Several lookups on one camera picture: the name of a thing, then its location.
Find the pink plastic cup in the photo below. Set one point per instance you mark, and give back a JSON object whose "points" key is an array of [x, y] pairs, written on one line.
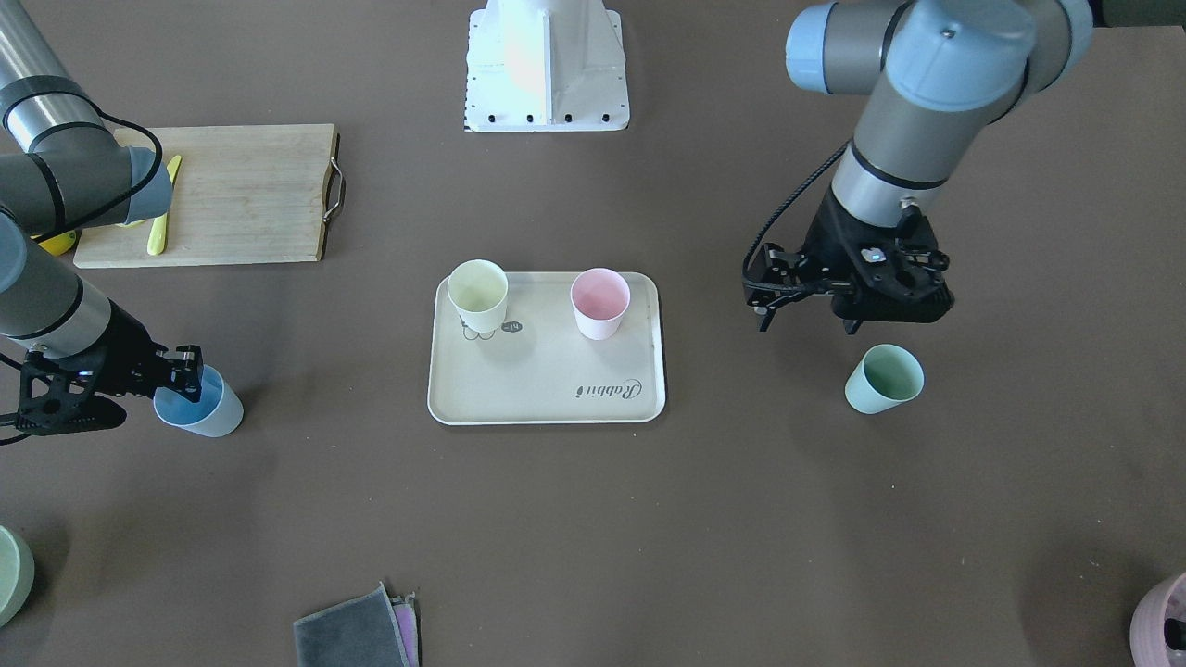
{"points": [[600, 298]]}

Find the blue plastic cup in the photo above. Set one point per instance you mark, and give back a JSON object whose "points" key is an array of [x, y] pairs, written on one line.
{"points": [[218, 412]]}

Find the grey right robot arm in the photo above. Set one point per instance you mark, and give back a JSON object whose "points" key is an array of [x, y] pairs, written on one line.
{"points": [[82, 350]]}

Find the pink ice bucket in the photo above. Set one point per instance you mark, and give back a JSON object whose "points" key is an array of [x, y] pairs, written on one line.
{"points": [[1156, 626]]}

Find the cream rabbit tray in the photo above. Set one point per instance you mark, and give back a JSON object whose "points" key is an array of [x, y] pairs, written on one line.
{"points": [[538, 368]]}

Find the pale yellow plastic cup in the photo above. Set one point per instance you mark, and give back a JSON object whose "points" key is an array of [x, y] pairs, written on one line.
{"points": [[479, 291]]}

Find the purple cloth under grey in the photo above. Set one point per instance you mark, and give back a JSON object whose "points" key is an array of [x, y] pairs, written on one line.
{"points": [[405, 609]]}

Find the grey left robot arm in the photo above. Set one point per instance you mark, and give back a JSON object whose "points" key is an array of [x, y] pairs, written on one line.
{"points": [[933, 74]]}

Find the green bowl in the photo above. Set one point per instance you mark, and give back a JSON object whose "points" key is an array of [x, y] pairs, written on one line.
{"points": [[17, 573]]}

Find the green plastic cup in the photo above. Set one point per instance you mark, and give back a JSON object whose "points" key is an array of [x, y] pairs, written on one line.
{"points": [[887, 376]]}

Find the whole lemon lower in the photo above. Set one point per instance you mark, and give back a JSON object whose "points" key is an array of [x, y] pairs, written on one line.
{"points": [[60, 244]]}

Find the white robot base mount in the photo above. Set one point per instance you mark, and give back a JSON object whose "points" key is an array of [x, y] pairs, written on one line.
{"points": [[545, 66]]}

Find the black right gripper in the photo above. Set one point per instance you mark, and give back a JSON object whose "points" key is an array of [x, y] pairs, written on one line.
{"points": [[127, 355]]}

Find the wooden cutting board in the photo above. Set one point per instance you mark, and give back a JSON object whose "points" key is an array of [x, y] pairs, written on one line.
{"points": [[244, 194]]}

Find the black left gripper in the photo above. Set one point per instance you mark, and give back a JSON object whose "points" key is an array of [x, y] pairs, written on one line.
{"points": [[826, 250]]}

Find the grey folded cloth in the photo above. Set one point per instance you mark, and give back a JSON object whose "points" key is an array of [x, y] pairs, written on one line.
{"points": [[360, 632]]}

